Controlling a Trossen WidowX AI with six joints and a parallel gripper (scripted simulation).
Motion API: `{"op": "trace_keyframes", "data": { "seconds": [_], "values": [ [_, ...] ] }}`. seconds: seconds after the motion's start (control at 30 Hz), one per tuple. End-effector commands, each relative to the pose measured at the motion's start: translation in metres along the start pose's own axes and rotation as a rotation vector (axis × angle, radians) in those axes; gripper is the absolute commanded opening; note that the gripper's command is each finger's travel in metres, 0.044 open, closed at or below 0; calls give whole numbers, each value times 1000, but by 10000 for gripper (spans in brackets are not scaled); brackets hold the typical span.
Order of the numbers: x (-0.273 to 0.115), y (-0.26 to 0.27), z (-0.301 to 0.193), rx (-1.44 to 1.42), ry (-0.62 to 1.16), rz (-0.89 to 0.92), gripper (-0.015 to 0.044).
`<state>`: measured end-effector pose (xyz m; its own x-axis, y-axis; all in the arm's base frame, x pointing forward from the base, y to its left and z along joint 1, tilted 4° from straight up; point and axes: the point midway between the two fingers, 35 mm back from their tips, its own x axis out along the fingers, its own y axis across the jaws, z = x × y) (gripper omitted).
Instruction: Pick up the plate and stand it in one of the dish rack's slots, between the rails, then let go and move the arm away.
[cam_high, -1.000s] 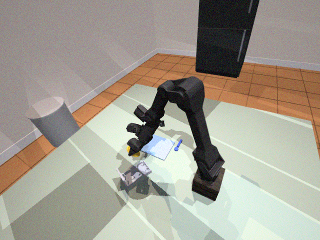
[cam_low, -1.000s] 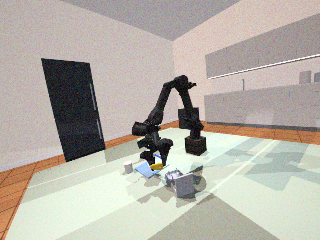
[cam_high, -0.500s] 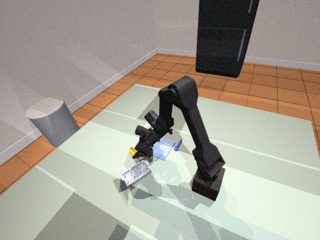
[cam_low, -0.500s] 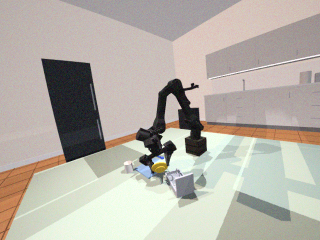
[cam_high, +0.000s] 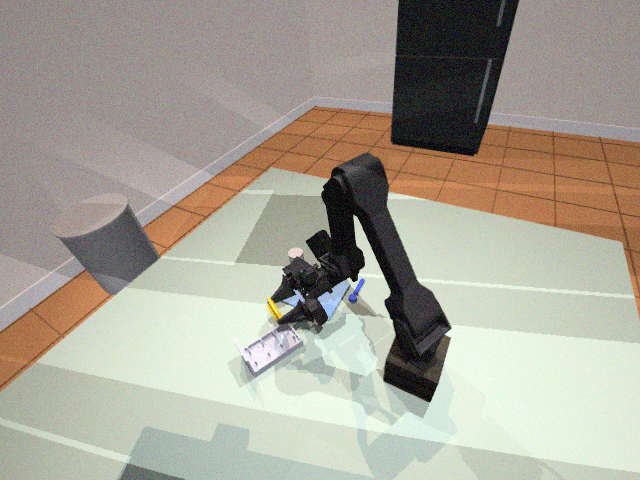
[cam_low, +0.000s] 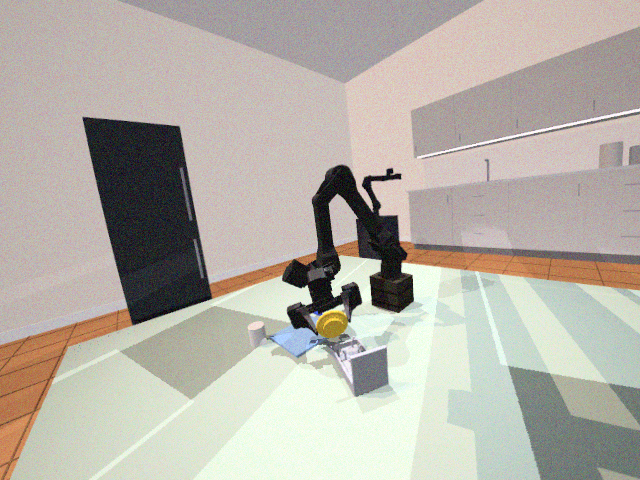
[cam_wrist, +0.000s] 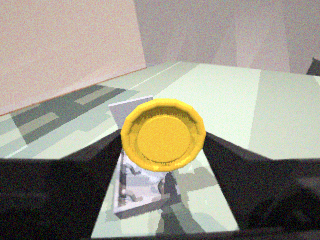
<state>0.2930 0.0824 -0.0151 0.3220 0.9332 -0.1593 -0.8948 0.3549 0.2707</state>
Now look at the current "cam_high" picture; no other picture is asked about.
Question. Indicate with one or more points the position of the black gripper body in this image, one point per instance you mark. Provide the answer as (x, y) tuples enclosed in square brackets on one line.
[(311, 303)]

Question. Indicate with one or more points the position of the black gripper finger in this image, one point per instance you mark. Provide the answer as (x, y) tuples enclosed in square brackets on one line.
[(284, 291), (297, 314)]

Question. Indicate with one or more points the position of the yellow plate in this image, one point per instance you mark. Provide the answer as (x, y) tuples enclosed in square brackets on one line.
[(273, 309)]

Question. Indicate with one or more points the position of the light blue flat mat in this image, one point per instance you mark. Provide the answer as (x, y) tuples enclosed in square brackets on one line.
[(328, 301)]

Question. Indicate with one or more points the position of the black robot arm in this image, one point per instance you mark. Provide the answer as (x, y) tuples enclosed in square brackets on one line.
[(360, 187)]

